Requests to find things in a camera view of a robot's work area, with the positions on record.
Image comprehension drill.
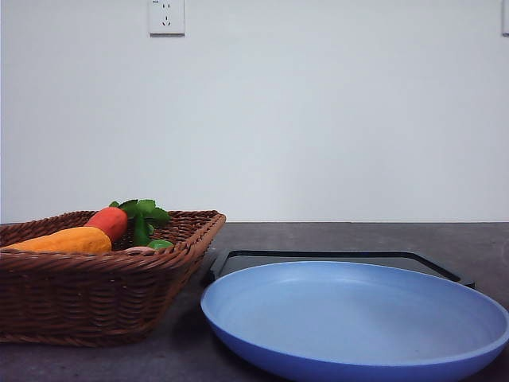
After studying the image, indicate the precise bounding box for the blue round plate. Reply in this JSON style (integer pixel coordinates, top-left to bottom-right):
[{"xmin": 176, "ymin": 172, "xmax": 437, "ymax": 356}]
[{"xmin": 200, "ymin": 262, "xmax": 509, "ymax": 382}]

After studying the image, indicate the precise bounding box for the brown egg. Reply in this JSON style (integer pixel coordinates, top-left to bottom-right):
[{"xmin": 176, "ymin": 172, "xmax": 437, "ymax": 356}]
[{"xmin": 126, "ymin": 247, "xmax": 155, "ymax": 253}]

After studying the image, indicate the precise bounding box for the brown wicker basket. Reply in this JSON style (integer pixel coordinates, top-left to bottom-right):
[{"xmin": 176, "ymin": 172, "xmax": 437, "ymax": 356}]
[{"xmin": 0, "ymin": 210, "xmax": 226, "ymax": 348}]

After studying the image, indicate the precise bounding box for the black rectangular tray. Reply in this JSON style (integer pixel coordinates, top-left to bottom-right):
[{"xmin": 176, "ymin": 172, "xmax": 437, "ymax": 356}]
[{"xmin": 205, "ymin": 250, "xmax": 476, "ymax": 290}]

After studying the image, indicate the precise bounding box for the orange toy carrot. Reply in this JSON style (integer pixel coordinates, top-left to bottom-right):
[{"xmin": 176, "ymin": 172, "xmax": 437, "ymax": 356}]
[{"xmin": 85, "ymin": 199, "xmax": 171, "ymax": 245}]

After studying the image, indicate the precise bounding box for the yellow toy corn cob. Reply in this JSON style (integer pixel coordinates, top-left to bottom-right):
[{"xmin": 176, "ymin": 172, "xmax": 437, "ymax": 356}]
[{"xmin": 4, "ymin": 227, "xmax": 112, "ymax": 253}]

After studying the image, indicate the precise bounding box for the white wall socket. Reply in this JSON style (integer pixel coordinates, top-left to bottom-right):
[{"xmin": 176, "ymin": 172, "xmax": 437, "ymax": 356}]
[{"xmin": 149, "ymin": 0, "xmax": 185, "ymax": 37}]

